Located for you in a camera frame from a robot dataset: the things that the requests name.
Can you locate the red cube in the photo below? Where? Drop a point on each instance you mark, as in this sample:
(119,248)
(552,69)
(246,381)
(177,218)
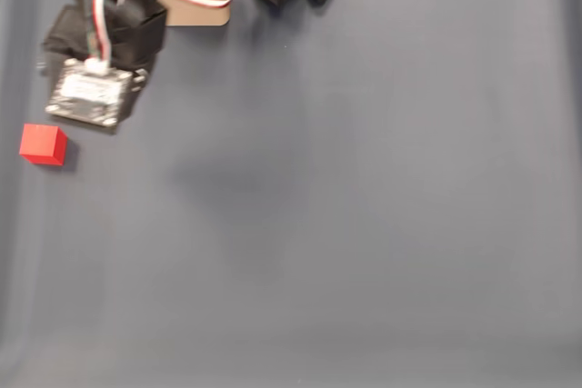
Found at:
(40,142)

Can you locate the camera circuit board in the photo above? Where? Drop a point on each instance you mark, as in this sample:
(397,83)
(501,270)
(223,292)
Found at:
(88,90)

